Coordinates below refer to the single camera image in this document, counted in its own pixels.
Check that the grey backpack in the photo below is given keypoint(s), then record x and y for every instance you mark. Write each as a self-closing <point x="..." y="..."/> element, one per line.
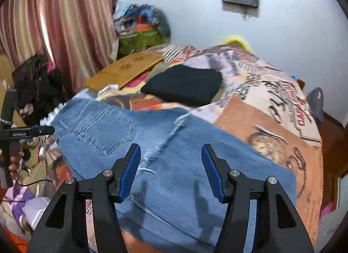
<point x="315" y="106"/>

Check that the wooden lap desk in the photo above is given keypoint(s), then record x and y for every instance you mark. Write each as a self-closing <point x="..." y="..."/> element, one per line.
<point x="127" y="65"/>

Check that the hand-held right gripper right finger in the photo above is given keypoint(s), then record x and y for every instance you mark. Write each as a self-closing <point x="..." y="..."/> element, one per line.
<point x="213" y="174"/>

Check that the dark clothes pile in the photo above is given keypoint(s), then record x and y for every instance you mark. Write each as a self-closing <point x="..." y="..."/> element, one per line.
<point x="38" y="84"/>

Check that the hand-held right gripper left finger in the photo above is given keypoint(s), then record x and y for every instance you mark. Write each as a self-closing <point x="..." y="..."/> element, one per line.
<point x="130" y="171"/>

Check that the black folded pants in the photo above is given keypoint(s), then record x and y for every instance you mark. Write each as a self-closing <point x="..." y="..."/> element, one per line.
<point x="185" y="84"/>

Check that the wooden bed frame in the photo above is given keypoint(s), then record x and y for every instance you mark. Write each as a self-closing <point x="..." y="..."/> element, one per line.
<point x="300" y="83"/>

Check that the yellow foam tube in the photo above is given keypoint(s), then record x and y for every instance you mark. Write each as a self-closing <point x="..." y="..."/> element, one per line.
<point x="235" y="40"/>

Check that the blue denim jeans pants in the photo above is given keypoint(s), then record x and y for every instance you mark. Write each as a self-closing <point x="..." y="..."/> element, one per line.
<point x="108" y="122"/>

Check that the printed blanket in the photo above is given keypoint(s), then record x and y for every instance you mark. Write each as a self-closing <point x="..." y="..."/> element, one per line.
<point x="272" y="106"/>

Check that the pink cloth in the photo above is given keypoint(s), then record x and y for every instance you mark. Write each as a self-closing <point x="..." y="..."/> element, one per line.
<point x="326" y="209"/>

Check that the person's left hand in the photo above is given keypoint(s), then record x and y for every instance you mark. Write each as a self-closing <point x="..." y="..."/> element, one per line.
<point x="15" y="166"/>

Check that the pile of mixed clothes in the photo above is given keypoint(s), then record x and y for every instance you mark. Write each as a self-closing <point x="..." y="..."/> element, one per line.
<point x="136" y="16"/>

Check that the green storage bag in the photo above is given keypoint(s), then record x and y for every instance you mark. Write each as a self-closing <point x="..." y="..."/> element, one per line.
<point x="138" y="41"/>

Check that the striped pink curtain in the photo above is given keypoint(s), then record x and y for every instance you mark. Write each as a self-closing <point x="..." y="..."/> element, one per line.
<point x="68" y="11"/>

